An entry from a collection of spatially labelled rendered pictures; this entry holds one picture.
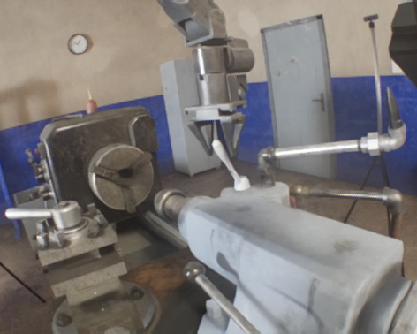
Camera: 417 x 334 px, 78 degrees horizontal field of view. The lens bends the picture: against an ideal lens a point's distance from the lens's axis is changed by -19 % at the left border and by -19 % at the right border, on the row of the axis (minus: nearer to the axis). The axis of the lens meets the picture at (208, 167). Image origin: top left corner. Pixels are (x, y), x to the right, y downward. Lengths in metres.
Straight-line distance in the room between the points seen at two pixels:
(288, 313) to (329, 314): 0.07
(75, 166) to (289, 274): 1.09
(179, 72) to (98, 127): 3.43
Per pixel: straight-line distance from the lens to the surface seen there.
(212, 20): 0.54
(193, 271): 0.49
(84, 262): 0.68
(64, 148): 1.32
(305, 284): 0.39
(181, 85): 4.68
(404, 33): 0.21
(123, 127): 1.38
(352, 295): 0.36
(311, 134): 4.21
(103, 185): 1.17
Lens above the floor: 1.38
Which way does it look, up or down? 15 degrees down
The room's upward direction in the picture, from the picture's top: 8 degrees counter-clockwise
